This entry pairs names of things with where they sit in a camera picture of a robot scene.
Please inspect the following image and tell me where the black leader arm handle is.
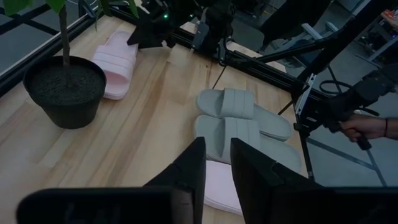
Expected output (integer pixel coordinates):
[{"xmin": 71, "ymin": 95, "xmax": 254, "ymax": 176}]
[{"xmin": 320, "ymin": 63, "xmax": 398, "ymax": 151}]

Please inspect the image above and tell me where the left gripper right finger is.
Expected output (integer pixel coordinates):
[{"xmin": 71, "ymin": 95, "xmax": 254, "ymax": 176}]
[{"xmin": 229, "ymin": 138, "xmax": 323, "ymax": 224}]

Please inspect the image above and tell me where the person's forearm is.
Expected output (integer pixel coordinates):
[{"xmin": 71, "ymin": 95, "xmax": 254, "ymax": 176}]
[{"xmin": 384, "ymin": 116, "xmax": 398, "ymax": 140}]

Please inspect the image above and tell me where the black base cable loop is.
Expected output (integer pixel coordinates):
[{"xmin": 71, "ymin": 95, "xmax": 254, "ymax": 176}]
[{"xmin": 319, "ymin": 79, "xmax": 354, "ymax": 96}]

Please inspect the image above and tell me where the black aluminium table frame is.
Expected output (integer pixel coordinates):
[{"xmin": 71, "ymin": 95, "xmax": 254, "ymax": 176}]
[{"xmin": 0, "ymin": 2, "xmax": 398, "ymax": 187}]

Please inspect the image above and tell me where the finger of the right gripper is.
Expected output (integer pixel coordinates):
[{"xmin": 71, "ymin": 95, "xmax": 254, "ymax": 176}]
[
  {"xmin": 161, "ymin": 30, "xmax": 177, "ymax": 49},
  {"xmin": 126, "ymin": 23, "xmax": 162, "ymax": 49}
]

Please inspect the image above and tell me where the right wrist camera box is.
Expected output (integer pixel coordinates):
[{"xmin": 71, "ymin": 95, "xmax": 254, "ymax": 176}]
[{"xmin": 190, "ymin": 21, "xmax": 210, "ymax": 52}]

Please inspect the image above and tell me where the grey slide sandal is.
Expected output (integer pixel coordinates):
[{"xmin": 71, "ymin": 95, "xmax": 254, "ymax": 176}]
[
  {"xmin": 193, "ymin": 115, "xmax": 303, "ymax": 174},
  {"xmin": 195, "ymin": 88, "xmax": 294, "ymax": 142}
]

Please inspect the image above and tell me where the green plant in black pot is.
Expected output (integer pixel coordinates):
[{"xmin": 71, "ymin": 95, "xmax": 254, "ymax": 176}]
[{"xmin": 0, "ymin": 0, "xmax": 139, "ymax": 130}]

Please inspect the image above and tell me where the large black panel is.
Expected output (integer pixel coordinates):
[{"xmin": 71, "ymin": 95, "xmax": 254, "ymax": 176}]
[{"xmin": 260, "ymin": 0, "xmax": 332, "ymax": 43}]

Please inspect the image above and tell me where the person's hand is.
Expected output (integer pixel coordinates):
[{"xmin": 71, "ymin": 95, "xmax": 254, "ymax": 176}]
[{"xmin": 338, "ymin": 113, "xmax": 388, "ymax": 143}]

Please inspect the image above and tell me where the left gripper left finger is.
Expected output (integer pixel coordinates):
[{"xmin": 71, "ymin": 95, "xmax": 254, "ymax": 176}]
[{"xmin": 142, "ymin": 136, "xmax": 207, "ymax": 224}]

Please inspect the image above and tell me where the pink slide sandal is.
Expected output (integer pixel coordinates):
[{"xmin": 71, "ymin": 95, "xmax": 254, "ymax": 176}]
[
  {"xmin": 203, "ymin": 159, "xmax": 244, "ymax": 217},
  {"xmin": 91, "ymin": 30, "xmax": 139, "ymax": 101}
]

